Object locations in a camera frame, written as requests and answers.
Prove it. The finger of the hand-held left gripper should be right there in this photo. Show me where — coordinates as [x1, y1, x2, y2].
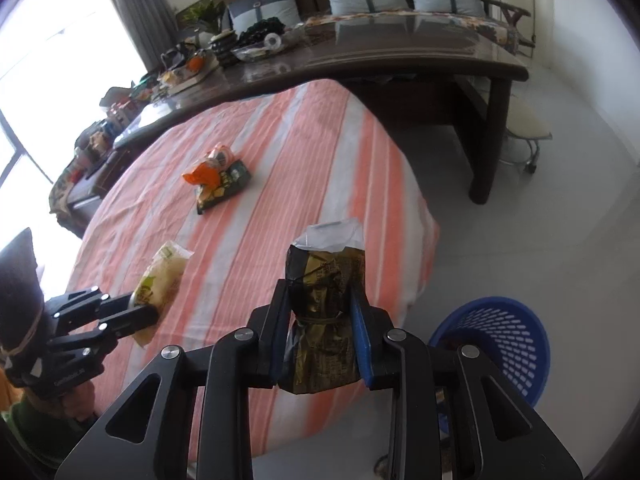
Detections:
[99, 306, 160, 347]
[98, 292, 138, 319]

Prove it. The blue plastic basket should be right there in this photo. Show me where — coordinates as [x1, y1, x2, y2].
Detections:
[429, 296, 551, 441]

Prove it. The person's left hand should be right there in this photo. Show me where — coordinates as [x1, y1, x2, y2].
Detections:
[27, 382, 99, 424]

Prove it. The dark glass-topped table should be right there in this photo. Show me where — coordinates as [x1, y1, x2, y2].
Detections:
[112, 10, 530, 206]

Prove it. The black ribbed plant pot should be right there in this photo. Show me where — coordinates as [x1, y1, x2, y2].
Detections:
[210, 32, 243, 68]

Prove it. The dark side cabinet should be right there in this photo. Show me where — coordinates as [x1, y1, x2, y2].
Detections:
[50, 150, 136, 238]

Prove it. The clear bowl with fruit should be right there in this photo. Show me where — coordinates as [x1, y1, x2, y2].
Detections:
[160, 47, 218, 86]

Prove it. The person's left forearm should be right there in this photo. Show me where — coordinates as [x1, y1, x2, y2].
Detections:
[0, 400, 96, 471]

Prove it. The dark gold snack packet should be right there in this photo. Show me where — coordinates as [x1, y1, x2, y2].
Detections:
[277, 217, 368, 396]

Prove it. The orange white striped tablecloth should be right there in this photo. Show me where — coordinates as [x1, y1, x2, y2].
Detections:
[67, 79, 441, 458]

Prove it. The black knobbly object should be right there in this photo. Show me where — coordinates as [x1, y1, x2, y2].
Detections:
[237, 16, 286, 46]

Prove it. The pale packet with green label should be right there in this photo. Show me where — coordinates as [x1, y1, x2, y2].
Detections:
[131, 241, 193, 348]

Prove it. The orange snack wrapper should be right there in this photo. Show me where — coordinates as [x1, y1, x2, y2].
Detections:
[181, 160, 221, 187]

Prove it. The grey curtain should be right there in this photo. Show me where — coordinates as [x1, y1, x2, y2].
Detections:
[95, 0, 178, 76]

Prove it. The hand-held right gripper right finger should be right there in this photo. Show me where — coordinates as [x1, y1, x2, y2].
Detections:
[349, 282, 583, 480]

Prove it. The green potted plant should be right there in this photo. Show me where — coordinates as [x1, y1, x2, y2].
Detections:
[177, 0, 226, 33]

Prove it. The white cushioned stool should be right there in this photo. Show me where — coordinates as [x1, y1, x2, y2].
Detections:
[502, 95, 553, 173]

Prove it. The dark green snack packet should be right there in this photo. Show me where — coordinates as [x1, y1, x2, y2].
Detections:
[196, 160, 252, 216]

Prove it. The clear plastic tray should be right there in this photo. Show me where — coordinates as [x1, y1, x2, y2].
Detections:
[231, 35, 306, 63]

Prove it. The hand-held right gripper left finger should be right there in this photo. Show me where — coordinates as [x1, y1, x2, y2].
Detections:
[54, 277, 291, 480]

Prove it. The wooden chair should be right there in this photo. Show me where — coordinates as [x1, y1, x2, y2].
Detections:
[480, 0, 533, 58]

